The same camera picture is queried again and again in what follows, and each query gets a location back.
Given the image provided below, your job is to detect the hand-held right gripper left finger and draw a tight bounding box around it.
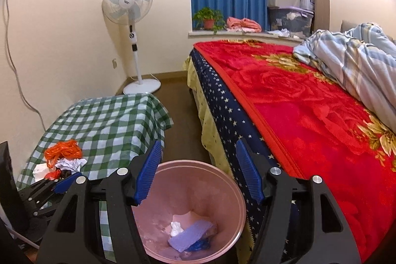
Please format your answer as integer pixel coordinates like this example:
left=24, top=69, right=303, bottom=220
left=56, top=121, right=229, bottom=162
left=35, top=140, right=163, bottom=264

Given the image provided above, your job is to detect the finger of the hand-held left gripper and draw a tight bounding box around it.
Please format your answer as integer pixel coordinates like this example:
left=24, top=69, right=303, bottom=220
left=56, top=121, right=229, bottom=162
left=19, top=172, right=83, bottom=201
left=26, top=190, right=67, bottom=221

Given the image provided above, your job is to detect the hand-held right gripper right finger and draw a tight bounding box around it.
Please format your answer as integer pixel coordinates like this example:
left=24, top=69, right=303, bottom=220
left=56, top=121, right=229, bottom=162
left=236, top=140, right=362, bottom=264

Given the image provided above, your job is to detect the white paper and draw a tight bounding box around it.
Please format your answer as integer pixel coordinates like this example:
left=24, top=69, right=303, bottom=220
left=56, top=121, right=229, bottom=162
left=32, top=163, right=51, bottom=181
left=56, top=158, right=88, bottom=173

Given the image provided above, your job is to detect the orange plastic bag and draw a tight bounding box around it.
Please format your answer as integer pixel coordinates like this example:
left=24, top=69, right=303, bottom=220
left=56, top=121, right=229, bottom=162
left=44, top=139, right=84, bottom=168

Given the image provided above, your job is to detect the pink plastic bin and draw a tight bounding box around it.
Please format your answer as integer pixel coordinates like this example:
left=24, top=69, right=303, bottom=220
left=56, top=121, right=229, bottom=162
left=131, top=160, right=247, bottom=263

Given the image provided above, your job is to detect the yellow bed skirt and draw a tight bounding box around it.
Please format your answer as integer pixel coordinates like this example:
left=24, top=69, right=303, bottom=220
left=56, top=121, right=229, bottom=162
left=182, top=55, right=257, bottom=264

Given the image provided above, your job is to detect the navy star bedsheet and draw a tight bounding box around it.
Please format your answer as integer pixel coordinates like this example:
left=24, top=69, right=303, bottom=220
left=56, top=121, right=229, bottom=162
left=189, top=49, right=299, bottom=264

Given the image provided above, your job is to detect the small white tissue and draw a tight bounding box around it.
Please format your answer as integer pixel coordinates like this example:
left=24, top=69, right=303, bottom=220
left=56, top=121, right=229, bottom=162
left=170, top=221, right=185, bottom=237

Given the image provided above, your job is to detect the green checked tablecloth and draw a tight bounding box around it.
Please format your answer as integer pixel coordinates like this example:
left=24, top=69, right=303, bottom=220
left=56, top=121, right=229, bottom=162
left=15, top=93, right=174, bottom=263

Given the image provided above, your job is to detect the purple paper sheet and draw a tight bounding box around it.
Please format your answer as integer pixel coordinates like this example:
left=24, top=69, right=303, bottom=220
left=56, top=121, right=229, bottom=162
left=168, top=220, right=217, bottom=253

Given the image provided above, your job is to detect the bed with red floral blanket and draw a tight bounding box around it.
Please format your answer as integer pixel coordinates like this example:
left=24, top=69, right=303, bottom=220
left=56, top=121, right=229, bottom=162
left=193, top=40, right=396, bottom=263

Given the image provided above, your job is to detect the blue plastic scrap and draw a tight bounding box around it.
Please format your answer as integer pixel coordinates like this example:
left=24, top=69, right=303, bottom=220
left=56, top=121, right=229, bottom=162
left=187, top=238, right=214, bottom=252

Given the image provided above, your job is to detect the white windowsill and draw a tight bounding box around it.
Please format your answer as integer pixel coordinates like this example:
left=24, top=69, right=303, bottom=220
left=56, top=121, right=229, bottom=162
left=188, top=30, right=305, bottom=42

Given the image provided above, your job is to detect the pink folded cloth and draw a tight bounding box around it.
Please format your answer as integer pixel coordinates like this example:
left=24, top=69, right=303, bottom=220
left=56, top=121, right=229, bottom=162
left=226, top=17, right=262, bottom=33

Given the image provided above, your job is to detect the clear storage box purple lid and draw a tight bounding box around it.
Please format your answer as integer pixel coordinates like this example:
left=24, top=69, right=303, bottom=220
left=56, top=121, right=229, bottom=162
left=268, top=6, right=314, bottom=39

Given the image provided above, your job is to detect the blue striped duvet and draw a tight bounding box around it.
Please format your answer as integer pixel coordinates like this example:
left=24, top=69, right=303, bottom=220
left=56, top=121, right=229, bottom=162
left=293, top=23, right=396, bottom=128

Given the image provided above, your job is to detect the potted green plant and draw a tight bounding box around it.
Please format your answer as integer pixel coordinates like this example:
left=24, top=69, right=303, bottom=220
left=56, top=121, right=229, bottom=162
left=192, top=7, right=226, bottom=35

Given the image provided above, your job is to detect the white standing fan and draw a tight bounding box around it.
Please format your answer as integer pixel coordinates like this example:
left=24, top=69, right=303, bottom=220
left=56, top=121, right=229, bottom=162
left=102, top=0, right=162, bottom=95

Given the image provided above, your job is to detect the grey headboard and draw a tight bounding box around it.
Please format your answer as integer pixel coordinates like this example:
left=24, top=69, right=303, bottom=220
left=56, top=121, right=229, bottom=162
left=340, top=20, right=362, bottom=33

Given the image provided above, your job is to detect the white thin cable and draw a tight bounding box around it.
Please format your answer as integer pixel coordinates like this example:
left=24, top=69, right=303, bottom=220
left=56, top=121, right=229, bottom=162
left=6, top=225, right=39, bottom=249

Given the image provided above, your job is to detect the grey wall cable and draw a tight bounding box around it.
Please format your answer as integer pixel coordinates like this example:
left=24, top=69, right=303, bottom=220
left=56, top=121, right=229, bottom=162
left=1, top=0, right=50, bottom=131

